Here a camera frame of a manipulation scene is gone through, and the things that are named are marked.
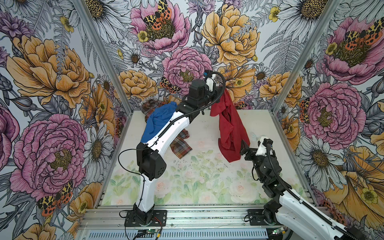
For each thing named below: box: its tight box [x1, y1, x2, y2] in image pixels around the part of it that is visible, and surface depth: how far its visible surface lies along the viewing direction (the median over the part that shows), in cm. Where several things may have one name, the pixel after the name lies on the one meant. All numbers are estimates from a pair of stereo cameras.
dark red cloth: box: [210, 88, 251, 163], surface depth 88 cm
